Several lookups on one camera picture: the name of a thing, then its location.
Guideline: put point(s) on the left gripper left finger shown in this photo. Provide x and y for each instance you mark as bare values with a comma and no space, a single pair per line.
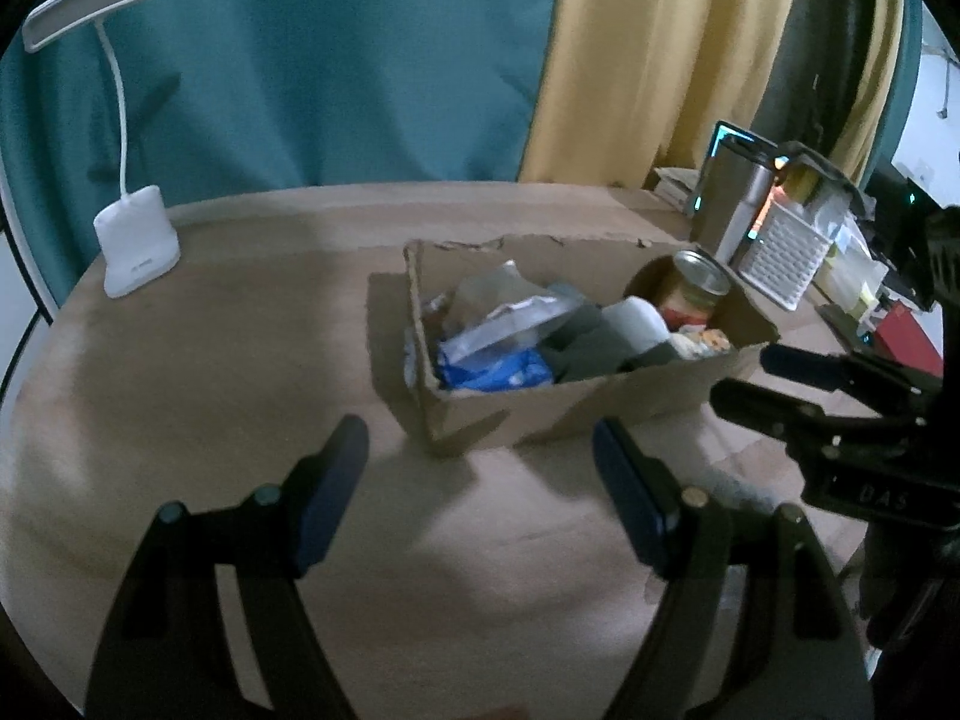
322,487

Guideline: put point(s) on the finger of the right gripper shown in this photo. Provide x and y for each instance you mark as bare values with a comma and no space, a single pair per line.
803,427
883,385

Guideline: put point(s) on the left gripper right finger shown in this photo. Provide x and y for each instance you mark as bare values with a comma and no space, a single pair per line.
663,529

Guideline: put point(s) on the cartoon tissue pack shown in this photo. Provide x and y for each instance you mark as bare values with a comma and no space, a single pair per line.
691,342

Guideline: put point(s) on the orange tin can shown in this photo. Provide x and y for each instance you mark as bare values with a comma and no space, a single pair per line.
691,291

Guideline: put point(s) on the white sock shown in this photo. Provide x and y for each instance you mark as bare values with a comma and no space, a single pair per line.
638,322

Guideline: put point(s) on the grey sock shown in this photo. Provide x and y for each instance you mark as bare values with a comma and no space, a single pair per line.
585,347

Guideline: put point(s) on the blue tissue pack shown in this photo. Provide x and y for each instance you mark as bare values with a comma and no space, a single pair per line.
521,369

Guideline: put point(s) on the clear zip bag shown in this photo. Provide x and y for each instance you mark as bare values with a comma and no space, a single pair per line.
499,312

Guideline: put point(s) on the yellow sticky notes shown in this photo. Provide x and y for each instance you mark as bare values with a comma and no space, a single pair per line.
857,291

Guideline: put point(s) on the red box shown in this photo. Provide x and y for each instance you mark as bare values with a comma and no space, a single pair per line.
899,336

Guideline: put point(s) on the clear plastic bag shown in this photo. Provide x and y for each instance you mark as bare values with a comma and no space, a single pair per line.
848,249

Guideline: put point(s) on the white plastic basket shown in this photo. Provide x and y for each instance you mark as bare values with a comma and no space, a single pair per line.
782,260

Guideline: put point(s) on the brown cardboard box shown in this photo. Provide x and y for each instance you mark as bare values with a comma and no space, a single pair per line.
403,334

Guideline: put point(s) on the steel travel mug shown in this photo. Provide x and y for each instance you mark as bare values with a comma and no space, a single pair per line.
736,182

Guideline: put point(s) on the dark grey cloth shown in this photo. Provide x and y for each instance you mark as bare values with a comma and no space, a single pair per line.
797,154

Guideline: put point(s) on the white desk lamp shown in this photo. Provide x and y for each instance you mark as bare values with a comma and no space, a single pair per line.
137,240

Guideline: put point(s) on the yellow curtain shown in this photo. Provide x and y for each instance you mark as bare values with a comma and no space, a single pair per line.
630,85

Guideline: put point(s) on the teal curtain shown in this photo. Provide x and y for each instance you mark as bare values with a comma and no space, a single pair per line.
208,98

